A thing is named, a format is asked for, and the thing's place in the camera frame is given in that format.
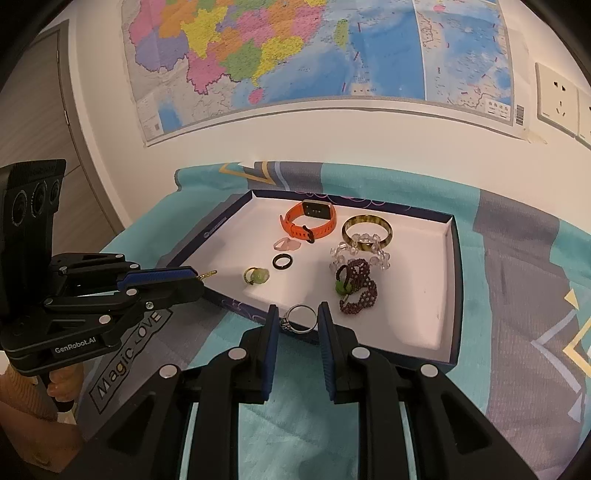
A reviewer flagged tortoiseshell bangle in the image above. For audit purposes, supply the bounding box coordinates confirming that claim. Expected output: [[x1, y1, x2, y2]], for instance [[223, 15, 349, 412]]
[[342, 215, 394, 254]]

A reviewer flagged orange smart watch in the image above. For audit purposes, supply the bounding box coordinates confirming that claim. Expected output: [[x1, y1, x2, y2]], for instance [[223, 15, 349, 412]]
[[280, 199, 338, 244]]

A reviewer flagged dark blue cardboard box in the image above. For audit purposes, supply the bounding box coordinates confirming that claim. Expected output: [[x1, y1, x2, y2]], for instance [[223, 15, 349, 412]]
[[157, 188, 464, 367]]

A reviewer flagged teal and grey blanket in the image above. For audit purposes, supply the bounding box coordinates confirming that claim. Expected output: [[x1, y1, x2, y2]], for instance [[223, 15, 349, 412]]
[[88, 161, 591, 480]]

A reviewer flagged dark red bead bracelet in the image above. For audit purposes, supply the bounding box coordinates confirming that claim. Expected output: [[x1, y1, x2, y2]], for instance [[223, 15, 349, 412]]
[[333, 258, 380, 317]]

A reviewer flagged person's left forearm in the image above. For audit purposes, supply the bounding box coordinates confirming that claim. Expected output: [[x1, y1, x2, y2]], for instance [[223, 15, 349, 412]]
[[0, 366, 58, 422]]

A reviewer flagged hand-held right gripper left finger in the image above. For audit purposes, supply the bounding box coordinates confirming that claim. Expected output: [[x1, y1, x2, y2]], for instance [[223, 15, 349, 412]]
[[69, 304, 281, 480]]

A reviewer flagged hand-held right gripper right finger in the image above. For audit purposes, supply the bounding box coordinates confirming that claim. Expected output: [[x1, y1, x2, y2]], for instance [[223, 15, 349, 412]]
[[317, 301, 539, 480]]

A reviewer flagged silver ring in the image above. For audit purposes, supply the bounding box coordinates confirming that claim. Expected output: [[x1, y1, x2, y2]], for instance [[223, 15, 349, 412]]
[[280, 305, 319, 334]]

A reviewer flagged grey door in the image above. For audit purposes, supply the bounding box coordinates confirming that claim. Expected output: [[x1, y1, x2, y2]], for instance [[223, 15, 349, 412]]
[[0, 21, 124, 241]]

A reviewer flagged colourful wall map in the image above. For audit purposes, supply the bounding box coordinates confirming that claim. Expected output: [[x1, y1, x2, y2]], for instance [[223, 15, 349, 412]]
[[121, 0, 527, 147]]

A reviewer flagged white wall socket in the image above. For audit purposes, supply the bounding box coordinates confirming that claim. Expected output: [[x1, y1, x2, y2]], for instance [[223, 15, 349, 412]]
[[576, 88, 591, 149], [534, 62, 580, 138]]

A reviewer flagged clear bead bracelet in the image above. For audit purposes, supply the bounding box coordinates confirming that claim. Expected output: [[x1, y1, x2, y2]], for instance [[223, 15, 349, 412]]
[[329, 233, 393, 273]]

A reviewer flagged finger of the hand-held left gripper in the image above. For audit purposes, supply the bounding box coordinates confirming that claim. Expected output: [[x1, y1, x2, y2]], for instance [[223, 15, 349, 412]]
[[50, 252, 204, 293], [43, 285, 205, 332]]

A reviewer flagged person's left hand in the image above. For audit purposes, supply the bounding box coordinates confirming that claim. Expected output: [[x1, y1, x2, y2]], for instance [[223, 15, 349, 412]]
[[48, 369, 83, 403]]

